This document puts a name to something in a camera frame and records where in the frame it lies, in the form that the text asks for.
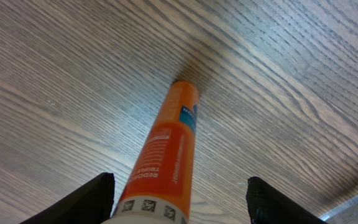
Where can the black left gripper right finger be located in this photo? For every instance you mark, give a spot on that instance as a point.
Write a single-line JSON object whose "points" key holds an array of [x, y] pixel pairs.
{"points": [[267, 205]]}

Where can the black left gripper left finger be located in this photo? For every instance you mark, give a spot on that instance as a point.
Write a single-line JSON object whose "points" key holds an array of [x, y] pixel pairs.
{"points": [[91, 203]]}

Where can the orange tube white cap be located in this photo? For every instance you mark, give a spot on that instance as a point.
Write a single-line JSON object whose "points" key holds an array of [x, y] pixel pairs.
{"points": [[159, 187]]}

